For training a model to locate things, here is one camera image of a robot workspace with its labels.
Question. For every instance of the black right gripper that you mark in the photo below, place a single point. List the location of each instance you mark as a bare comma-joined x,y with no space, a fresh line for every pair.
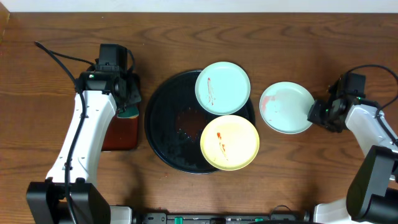
315,114

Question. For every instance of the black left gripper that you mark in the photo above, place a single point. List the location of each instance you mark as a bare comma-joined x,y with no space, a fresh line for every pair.
133,85

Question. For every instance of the green yellow sponge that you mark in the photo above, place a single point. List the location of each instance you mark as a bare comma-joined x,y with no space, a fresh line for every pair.
129,113

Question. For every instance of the light blue plate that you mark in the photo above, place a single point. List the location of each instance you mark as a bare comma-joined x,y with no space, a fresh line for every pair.
284,107

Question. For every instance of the mint green plate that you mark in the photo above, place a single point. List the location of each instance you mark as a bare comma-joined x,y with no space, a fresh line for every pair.
222,88

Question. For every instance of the yellow plate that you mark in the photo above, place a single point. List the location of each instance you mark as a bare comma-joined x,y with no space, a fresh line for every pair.
229,142

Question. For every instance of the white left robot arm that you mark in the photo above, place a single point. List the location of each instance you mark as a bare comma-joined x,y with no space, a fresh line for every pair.
105,118

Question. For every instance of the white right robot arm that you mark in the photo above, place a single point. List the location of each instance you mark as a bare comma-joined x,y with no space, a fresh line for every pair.
369,198

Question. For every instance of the dark red rectangular tray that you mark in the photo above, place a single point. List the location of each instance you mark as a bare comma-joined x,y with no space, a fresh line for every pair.
122,134

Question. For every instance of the round black tray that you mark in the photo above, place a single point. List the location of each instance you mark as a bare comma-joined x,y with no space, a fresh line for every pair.
174,121

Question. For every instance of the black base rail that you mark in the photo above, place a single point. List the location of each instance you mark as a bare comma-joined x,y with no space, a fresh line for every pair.
163,218

